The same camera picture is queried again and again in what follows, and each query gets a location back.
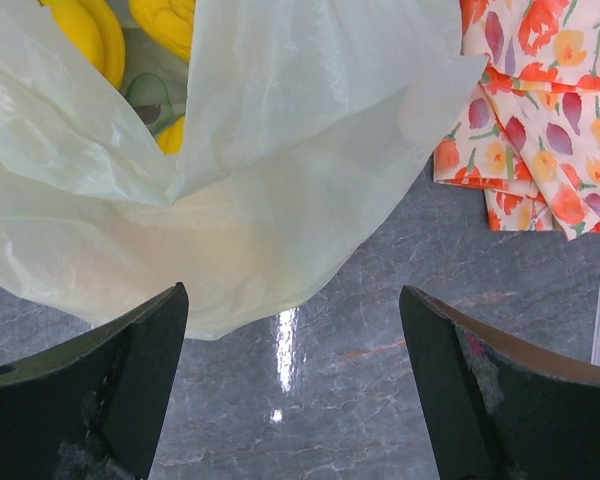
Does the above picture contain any orange floral cloth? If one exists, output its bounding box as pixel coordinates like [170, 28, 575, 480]
[433, 0, 600, 239]

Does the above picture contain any yellow fake banana bunch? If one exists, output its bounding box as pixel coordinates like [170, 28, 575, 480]
[40, 1, 196, 155]

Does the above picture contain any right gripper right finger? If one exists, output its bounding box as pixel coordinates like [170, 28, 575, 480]
[399, 286, 600, 479]

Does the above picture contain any pale green plastic bag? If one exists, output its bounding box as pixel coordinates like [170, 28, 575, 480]
[0, 1, 485, 340]

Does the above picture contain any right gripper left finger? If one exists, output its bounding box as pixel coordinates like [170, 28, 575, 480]
[0, 283, 189, 479]

